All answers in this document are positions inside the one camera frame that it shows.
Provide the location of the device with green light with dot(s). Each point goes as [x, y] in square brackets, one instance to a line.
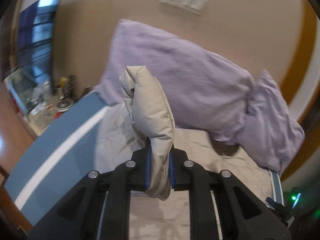
[285, 210]

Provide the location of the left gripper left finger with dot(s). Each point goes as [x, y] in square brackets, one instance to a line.
[98, 206]

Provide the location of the right lavender pillow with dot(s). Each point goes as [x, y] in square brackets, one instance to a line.
[269, 134]

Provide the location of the window with blue curtain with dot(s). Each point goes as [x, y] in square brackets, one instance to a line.
[35, 40]

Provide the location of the left lavender pillow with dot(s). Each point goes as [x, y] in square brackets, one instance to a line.
[205, 91]

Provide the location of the lavender pillow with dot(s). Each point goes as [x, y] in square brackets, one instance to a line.
[205, 91]
[269, 134]

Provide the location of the cluttered side desk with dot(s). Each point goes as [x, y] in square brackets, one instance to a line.
[36, 106]

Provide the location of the white wall socket panel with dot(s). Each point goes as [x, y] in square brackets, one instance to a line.
[194, 6]

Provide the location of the blue white striped bedsheet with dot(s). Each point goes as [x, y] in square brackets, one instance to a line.
[73, 145]

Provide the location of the wooden door frame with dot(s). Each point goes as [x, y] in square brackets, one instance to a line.
[300, 86]

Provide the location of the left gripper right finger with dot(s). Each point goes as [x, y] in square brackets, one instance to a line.
[220, 205]

